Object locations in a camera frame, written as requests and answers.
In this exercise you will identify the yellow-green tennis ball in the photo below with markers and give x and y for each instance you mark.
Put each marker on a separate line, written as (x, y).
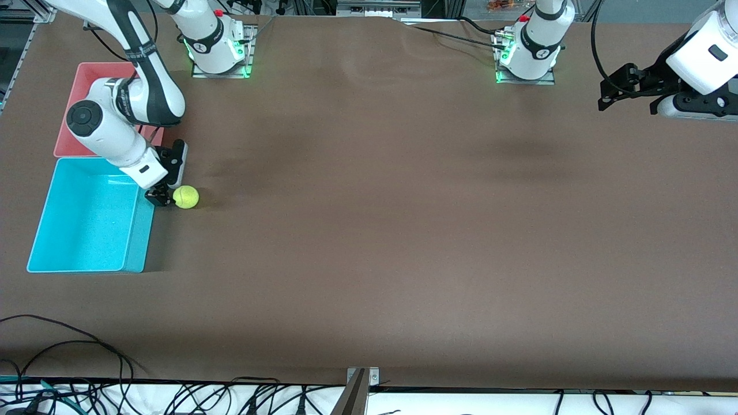
(185, 196)

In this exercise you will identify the pink plastic bin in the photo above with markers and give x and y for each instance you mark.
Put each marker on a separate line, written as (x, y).
(98, 72)

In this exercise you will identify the grey metal bar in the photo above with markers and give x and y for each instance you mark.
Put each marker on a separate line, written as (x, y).
(353, 397)

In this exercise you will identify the grey power strip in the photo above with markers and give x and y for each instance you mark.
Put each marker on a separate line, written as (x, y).
(377, 8)

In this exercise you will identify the blue plastic bin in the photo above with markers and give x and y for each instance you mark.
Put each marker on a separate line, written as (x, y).
(86, 230)

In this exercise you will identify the aluminium frame post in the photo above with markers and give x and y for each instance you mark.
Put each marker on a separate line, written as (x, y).
(454, 7)

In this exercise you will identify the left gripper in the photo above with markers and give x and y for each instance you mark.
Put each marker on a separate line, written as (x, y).
(654, 80)

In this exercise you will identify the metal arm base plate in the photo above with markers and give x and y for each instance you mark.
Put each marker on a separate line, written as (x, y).
(222, 75)
(524, 82)

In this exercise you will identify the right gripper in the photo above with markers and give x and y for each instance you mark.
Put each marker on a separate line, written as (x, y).
(157, 197)

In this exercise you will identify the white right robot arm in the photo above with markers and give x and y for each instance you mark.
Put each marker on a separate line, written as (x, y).
(104, 127)

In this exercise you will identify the aluminium frame rail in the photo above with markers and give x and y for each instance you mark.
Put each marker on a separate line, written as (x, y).
(23, 55)

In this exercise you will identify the small metal bracket plate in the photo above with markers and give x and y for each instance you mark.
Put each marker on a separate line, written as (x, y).
(373, 377)

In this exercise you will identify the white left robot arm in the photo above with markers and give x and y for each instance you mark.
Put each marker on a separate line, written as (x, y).
(536, 40)

